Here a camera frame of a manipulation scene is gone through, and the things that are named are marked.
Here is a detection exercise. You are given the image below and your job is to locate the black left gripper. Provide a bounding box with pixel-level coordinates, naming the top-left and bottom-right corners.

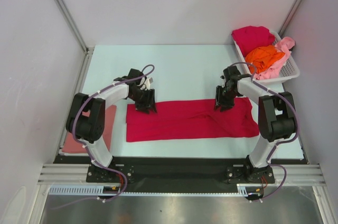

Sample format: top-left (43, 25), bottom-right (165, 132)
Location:
top-left (128, 88), bottom-right (157, 114)

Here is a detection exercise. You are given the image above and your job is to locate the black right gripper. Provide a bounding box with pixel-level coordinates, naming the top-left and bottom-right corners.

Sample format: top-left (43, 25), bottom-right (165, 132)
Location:
top-left (213, 85), bottom-right (238, 112)

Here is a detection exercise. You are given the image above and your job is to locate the crimson red t-shirt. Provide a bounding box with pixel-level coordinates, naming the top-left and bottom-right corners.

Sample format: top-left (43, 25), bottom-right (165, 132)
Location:
top-left (126, 98), bottom-right (259, 143)

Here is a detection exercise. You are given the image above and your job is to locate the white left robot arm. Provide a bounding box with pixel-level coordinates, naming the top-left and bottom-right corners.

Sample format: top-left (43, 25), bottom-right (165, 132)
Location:
top-left (65, 64), bottom-right (157, 182)

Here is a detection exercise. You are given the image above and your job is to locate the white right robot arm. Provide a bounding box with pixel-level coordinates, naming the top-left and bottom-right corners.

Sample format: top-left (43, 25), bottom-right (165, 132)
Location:
top-left (215, 64), bottom-right (299, 182)

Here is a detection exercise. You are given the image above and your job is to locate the orange t-shirt in basket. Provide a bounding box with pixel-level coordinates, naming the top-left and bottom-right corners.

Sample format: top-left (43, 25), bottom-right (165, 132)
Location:
top-left (245, 45), bottom-right (285, 73)

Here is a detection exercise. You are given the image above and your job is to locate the crimson t-shirt in basket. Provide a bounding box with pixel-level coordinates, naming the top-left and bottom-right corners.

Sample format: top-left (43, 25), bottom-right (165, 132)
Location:
top-left (231, 26), bottom-right (275, 57)

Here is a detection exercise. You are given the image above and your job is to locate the white plastic laundry basket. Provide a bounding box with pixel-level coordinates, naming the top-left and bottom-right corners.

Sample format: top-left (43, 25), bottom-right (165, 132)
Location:
top-left (232, 30), bottom-right (300, 85)

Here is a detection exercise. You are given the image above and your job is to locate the folded salmon pink t-shirt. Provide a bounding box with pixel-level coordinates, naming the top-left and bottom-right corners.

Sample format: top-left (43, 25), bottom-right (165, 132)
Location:
top-left (60, 105), bottom-right (117, 155)

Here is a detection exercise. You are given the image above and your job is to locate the light pink t-shirt in basket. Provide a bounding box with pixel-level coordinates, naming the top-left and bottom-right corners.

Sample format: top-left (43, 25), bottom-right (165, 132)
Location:
top-left (254, 37), bottom-right (295, 80)

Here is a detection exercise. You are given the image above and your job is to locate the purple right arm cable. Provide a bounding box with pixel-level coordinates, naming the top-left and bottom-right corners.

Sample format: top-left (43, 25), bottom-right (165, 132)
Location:
top-left (228, 62), bottom-right (302, 203)

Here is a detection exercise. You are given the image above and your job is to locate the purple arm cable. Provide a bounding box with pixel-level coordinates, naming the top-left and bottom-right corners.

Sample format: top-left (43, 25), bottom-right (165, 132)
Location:
top-left (228, 62), bottom-right (302, 203)
top-left (51, 64), bottom-right (155, 210)

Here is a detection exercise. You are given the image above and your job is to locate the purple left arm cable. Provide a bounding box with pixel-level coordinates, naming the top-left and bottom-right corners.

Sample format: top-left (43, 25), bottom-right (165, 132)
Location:
top-left (51, 64), bottom-right (155, 210)

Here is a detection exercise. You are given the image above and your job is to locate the right aluminium side rail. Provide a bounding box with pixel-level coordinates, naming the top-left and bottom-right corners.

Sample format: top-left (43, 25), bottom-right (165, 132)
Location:
top-left (282, 83), bottom-right (310, 164)

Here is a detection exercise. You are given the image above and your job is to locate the aluminium side rail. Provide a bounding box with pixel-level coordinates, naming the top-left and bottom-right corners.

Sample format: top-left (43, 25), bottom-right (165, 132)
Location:
top-left (59, 46), bottom-right (95, 148)
top-left (282, 83), bottom-right (310, 164)

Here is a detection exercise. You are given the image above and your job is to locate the left aluminium side rail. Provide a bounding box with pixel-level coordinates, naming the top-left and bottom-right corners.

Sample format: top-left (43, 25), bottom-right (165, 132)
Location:
top-left (59, 46), bottom-right (95, 148)

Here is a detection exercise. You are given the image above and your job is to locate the white slotted cable duct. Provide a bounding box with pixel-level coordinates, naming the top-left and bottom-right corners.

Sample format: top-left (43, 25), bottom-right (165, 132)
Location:
top-left (48, 185), bottom-right (262, 197)

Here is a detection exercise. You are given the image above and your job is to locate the aluminium front frame rail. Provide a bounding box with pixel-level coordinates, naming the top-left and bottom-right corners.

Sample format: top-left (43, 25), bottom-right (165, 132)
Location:
top-left (38, 164), bottom-right (326, 186)

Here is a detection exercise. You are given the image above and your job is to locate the right aluminium corner post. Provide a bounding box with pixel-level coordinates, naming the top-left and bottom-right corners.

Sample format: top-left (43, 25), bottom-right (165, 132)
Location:
top-left (278, 0), bottom-right (320, 34)

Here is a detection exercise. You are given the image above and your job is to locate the aluminium corner post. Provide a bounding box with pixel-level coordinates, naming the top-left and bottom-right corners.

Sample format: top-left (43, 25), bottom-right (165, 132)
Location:
top-left (278, 0), bottom-right (320, 34)
top-left (54, 0), bottom-right (89, 54)

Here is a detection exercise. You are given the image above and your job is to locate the left aluminium corner post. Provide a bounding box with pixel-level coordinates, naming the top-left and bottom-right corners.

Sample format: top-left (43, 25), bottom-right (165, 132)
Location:
top-left (54, 0), bottom-right (89, 54)

